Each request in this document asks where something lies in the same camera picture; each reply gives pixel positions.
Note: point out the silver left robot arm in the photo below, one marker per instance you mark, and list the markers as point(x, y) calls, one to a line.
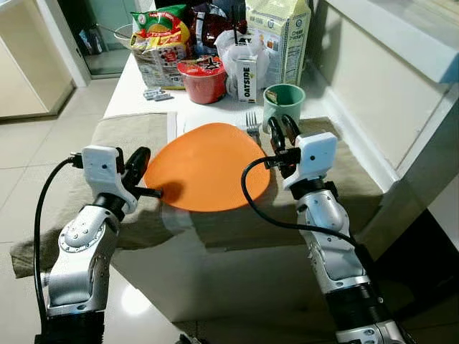
point(79, 265)

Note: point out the large green white carton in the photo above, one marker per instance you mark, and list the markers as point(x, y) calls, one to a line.
point(283, 36)

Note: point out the red instant noodle bowl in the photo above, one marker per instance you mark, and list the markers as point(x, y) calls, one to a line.
point(202, 86)

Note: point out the small white Oatside carton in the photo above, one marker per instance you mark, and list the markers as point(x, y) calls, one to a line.
point(248, 79)

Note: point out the dark red snack bag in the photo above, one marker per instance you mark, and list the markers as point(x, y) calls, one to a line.
point(211, 21)

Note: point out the yellow green snack bag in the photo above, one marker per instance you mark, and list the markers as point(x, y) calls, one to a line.
point(161, 29)

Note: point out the silver metal fork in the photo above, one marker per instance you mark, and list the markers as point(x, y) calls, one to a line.
point(252, 127)

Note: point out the white plastic bag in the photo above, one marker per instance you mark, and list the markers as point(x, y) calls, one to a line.
point(228, 54)

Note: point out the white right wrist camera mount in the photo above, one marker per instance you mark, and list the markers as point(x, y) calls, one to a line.
point(315, 154)

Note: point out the green glass sliding door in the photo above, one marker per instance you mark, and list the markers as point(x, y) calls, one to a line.
point(100, 36)

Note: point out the orange plastic plate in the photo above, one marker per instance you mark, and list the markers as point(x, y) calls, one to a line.
point(201, 168)

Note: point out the beige kitchen cabinet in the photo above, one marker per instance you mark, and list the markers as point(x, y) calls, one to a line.
point(29, 64)

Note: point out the olive brown table cloth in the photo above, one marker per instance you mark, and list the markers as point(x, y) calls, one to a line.
point(337, 172)

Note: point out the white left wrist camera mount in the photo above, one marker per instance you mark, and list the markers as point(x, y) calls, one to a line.
point(100, 168)

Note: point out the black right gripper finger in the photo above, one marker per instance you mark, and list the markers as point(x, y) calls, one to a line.
point(275, 132)
point(291, 126)

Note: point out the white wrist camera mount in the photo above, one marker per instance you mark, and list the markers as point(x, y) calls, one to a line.
point(100, 168)
point(315, 154)

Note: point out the small silver foil packets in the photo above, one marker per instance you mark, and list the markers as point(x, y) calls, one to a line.
point(158, 94)

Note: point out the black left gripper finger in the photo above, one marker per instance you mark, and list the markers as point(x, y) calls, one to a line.
point(149, 192)
point(138, 163)

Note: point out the green plastic cup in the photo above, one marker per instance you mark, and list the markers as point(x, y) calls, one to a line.
point(290, 104)

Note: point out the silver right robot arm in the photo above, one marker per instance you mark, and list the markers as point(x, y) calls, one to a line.
point(330, 251)

